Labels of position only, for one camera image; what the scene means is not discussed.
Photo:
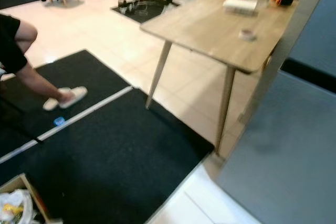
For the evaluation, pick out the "black stool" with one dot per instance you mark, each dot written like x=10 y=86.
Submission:
x=38 y=139

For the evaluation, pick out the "person in black shorts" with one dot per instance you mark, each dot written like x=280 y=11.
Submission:
x=13 y=45

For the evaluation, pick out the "blue tape roll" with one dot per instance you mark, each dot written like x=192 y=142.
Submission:
x=59 y=121

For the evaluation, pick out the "white lidded container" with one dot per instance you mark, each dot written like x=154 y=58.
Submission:
x=240 y=4

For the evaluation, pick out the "large black floor mat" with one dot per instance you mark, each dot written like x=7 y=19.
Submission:
x=115 y=161
x=84 y=72

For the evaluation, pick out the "beige slipper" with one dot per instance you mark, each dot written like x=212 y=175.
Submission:
x=51 y=104
x=73 y=97

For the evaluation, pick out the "beige masking tape roll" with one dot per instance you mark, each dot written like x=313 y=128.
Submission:
x=247 y=34

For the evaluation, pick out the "white floor tape strip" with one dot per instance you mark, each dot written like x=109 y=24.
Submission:
x=84 y=114

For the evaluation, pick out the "cardboard box with red label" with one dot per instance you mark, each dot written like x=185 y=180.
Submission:
x=34 y=194

